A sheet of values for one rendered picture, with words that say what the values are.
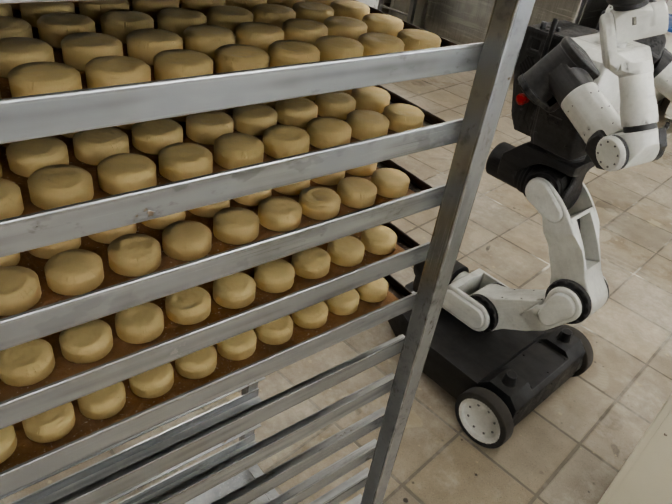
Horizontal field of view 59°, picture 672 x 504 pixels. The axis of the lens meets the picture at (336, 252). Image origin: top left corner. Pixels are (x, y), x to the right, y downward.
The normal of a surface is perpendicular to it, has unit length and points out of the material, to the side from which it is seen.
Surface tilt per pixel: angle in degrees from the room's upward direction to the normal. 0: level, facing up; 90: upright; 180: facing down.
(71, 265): 0
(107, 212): 90
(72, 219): 90
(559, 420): 0
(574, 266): 90
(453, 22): 90
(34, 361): 0
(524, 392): 45
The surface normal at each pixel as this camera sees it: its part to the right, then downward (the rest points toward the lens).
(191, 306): 0.13, -0.81
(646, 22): -0.19, 0.58
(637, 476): -0.74, 0.31
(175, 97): 0.61, 0.52
